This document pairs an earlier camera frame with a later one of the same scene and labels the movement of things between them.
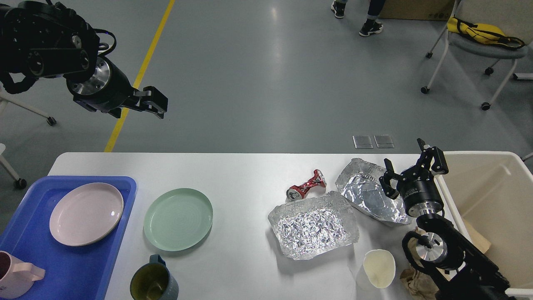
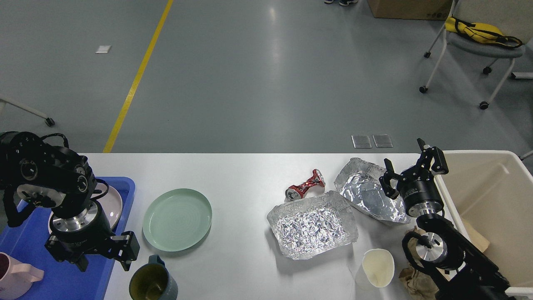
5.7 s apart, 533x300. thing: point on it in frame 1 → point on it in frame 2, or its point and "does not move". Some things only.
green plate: (178, 219) does not move
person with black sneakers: (371, 26) → (342, 2)
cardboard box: (434, 10) does not move
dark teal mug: (153, 281) does not move
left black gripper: (108, 89) → (89, 233)
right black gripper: (421, 195) does not move
